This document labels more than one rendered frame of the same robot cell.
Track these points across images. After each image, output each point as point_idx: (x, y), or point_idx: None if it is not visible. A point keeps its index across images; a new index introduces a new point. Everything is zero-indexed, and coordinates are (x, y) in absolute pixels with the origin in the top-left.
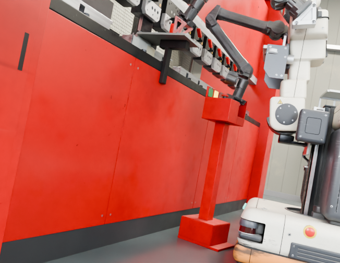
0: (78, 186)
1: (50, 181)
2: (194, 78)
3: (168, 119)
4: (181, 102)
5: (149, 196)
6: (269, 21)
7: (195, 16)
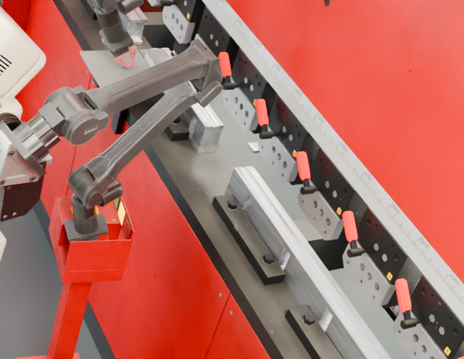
0: None
1: None
2: (270, 226)
3: (126, 203)
4: (151, 201)
5: (96, 285)
6: (80, 86)
7: (104, 33)
